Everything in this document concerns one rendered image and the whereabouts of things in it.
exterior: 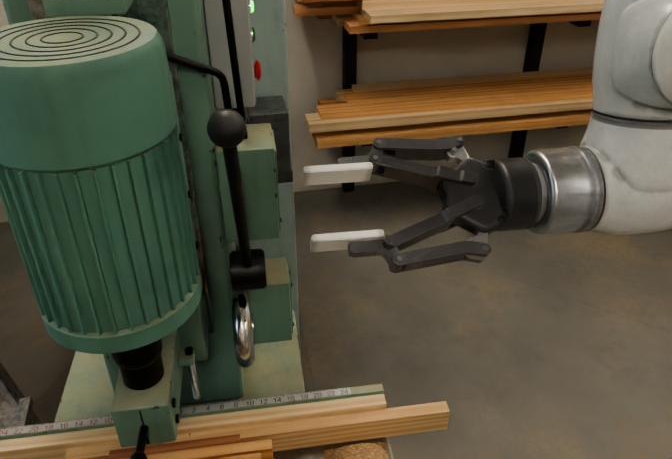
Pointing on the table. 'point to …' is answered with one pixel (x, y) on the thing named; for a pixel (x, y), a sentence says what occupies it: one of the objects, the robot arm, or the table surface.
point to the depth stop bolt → (190, 368)
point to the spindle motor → (96, 180)
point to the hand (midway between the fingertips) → (336, 207)
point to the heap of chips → (358, 451)
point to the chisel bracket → (151, 402)
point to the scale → (179, 411)
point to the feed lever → (241, 279)
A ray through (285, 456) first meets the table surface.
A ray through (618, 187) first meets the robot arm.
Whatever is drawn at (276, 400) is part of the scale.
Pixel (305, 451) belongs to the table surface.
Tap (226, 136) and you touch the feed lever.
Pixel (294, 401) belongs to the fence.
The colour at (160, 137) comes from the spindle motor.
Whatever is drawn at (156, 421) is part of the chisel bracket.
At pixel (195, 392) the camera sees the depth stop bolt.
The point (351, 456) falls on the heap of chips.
